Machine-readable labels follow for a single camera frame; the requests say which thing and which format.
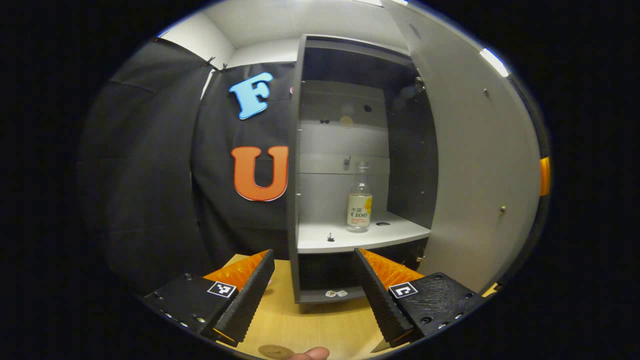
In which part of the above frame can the ceiling light panel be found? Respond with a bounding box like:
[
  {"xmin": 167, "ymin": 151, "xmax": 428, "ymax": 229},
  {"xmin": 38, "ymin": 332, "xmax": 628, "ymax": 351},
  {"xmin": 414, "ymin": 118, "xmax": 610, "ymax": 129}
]
[{"xmin": 479, "ymin": 47, "xmax": 511, "ymax": 78}]

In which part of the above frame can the beige cabinet door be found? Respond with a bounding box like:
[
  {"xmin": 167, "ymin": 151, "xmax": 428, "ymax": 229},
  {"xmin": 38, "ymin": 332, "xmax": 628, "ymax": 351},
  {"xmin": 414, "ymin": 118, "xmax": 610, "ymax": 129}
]
[{"xmin": 382, "ymin": 0, "xmax": 551, "ymax": 296}]

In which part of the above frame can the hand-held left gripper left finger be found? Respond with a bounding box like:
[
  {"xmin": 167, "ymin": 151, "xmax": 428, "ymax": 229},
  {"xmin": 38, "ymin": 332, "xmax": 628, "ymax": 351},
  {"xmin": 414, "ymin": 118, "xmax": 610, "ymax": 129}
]
[{"xmin": 144, "ymin": 248, "xmax": 276, "ymax": 346}]

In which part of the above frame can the grey cabinet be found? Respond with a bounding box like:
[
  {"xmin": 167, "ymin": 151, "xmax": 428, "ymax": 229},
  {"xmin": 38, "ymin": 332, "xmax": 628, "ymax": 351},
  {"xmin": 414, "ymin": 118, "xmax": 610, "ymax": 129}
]
[{"xmin": 286, "ymin": 34, "xmax": 441, "ymax": 306}]

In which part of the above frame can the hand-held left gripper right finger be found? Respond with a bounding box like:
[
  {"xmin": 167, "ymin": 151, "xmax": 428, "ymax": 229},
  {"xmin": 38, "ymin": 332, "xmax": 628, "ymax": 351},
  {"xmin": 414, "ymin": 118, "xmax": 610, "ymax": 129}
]
[{"xmin": 352, "ymin": 248, "xmax": 489, "ymax": 349}]

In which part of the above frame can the clear plastic bottle yellow label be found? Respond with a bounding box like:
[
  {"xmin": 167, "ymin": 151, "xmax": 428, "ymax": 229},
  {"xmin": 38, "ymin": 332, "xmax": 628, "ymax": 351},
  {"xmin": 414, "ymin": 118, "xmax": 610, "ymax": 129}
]
[{"xmin": 346, "ymin": 161, "xmax": 373, "ymax": 233}]

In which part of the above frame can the black backdrop cloth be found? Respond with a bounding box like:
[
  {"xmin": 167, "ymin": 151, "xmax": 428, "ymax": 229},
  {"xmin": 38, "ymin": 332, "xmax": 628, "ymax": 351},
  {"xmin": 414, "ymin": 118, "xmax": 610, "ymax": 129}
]
[{"xmin": 77, "ymin": 37, "xmax": 301, "ymax": 296}]

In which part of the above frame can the white cabinet shelf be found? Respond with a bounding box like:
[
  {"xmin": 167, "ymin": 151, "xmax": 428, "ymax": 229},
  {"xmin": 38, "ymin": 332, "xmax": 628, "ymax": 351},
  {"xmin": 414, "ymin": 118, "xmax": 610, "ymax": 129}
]
[{"xmin": 297, "ymin": 210, "xmax": 432, "ymax": 254}]

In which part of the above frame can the round brown coaster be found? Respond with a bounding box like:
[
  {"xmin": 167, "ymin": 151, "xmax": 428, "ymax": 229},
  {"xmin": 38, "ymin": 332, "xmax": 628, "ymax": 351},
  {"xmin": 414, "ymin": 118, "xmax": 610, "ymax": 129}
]
[{"xmin": 257, "ymin": 344, "xmax": 296, "ymax": 360}]

